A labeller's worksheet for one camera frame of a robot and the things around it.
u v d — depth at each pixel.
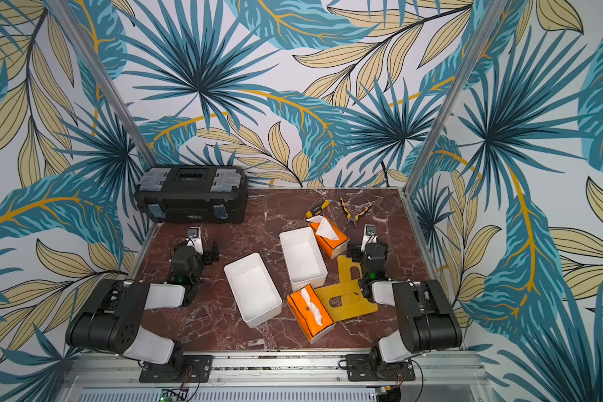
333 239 0.93
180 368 0.67
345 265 0.95
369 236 0.78
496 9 0.68
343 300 0.87
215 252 0.87
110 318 0.44
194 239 0.78
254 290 0.89
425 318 0.45
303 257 0.97
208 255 0.83
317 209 1.10
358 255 0.84
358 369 0.73
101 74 0.80
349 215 1.09
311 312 0.77
